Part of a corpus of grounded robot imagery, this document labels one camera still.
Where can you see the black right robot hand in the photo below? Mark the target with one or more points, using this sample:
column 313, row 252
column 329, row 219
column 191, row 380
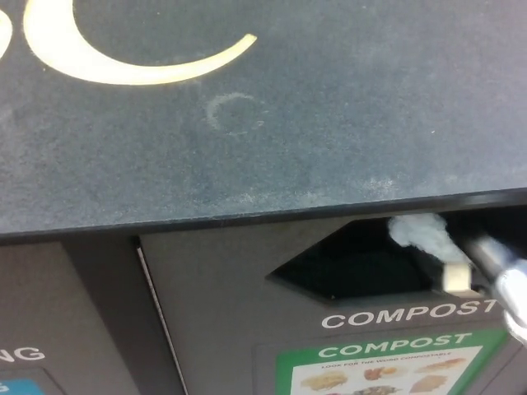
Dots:
column 457, row 277

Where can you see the white paper napkin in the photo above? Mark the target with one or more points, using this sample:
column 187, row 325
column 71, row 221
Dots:
column 424, row 236

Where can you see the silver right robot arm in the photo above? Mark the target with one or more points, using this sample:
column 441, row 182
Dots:
column 506, row 284

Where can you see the green compost poster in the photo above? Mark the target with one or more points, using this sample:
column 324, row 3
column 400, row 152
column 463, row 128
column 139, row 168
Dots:
column 391, row 349

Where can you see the dark bin top with logo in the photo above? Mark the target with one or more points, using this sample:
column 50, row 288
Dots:
column 288, row 123

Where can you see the grey recycling bin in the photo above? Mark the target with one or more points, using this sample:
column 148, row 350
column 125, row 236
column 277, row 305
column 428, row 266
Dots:
column 62, row 304

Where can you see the blue recycling poster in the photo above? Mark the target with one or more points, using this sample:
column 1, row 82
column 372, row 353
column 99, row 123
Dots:
column 8, row 387

